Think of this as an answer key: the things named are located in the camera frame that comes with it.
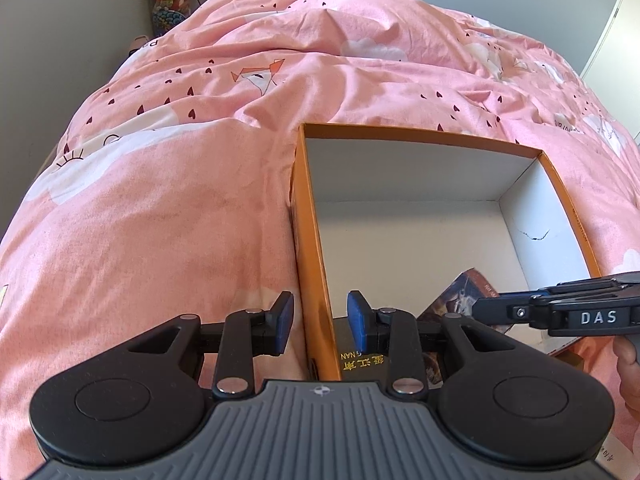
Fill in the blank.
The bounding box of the orange cardboard box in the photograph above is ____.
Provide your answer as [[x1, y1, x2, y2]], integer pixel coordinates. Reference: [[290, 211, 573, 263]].
[[291, 122, 604, 384]]

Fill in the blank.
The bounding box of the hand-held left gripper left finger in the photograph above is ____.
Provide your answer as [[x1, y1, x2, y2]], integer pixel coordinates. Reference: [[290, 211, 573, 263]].
[[127, 290, 296, 399]]

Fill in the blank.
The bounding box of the illustrated picture book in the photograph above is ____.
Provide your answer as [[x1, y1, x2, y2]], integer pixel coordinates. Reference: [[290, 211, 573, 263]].
[[416, 269, 516, 386]]

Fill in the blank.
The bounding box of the person's right hand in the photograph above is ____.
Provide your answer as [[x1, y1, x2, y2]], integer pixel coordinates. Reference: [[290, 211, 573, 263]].
[[616, 340, 640, 407]]

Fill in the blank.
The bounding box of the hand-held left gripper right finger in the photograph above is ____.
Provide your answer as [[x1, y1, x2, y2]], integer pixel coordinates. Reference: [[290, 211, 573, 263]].
[[346, 290, 507, 397]]

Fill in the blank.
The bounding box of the pink printed blanket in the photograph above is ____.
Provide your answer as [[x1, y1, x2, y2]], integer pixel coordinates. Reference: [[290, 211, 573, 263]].
[[0, 0, 640, 480]]

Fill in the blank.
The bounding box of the colourful toy bag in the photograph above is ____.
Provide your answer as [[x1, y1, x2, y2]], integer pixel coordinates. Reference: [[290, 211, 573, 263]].
[[150, 7, 189, 34]]

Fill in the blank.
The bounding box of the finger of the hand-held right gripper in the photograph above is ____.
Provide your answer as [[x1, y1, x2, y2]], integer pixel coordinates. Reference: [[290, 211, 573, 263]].
[[500, 270, 640, 302], [472, 296, 533, 332]]

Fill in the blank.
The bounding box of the white wardrobe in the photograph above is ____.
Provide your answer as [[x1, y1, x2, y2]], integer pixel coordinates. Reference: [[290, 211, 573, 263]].
[[580, 0, 640, 138]]

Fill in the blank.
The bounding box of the black book gold lettering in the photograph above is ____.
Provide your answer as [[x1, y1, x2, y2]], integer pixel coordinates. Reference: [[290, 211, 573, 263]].
[[331, 316, 401, 383]]

